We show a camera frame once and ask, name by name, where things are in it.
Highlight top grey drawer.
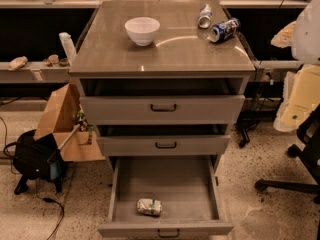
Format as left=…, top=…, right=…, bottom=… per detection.
left=80, top=95, right=244, bottom=125

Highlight black bag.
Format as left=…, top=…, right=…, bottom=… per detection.
left=13, top=130, right=66, bottom=195

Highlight bottom grey drawer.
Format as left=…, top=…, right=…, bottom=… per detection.
left=98, top=156, right=233, bottom=240

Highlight grey drawer cabinet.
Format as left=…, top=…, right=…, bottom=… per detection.
left=68, top=0, right=257, bottom=172

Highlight middle grey drawer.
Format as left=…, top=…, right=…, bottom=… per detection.
left=97, top=135, right=230, bottom=156

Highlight white ceramic bowl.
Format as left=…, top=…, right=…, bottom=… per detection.
left=125, top=17, right=160, bottom=46

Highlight brown cardboard box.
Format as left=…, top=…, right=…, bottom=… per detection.
left=34, top=83, right=104, bottom=162

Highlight blue pepsi can lying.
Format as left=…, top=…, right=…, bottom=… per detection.
left=209, top=18, right=241, bottom=43

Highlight silver blue upright can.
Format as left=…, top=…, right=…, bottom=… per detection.
left=198, top=4, right=212, bottom=29

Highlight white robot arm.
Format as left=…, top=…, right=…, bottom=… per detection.
left=271, top=0, right=320, bottom=132

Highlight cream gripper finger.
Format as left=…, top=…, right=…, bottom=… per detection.
left=273, top=65, right=320, bottom=132

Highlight crushed 7up can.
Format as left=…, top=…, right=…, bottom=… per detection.
left=137, top=198, right=162, bottom=216

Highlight beige object on shelf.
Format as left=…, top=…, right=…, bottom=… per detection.
left=9, top=56, right=28, bottom=71

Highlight grey side shelf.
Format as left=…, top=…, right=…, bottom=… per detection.
left=0, top=62, right=69, bottom=84

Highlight black floor cable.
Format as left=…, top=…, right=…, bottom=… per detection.
left=35, top=178, right=65, bottom=240

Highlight grey drawer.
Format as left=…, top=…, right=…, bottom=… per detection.
left=97, top=135, right=230, bottom=156
left=98, top=156, right=233, bottom=240
left=80, top=95, right=244, bottom=125

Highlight white plastic bottle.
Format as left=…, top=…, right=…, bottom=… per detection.
left=59, top=32, right=76, bottom=64

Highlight black office chair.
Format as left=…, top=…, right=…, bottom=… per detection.
left=254, top=105, right=320, bottom=204

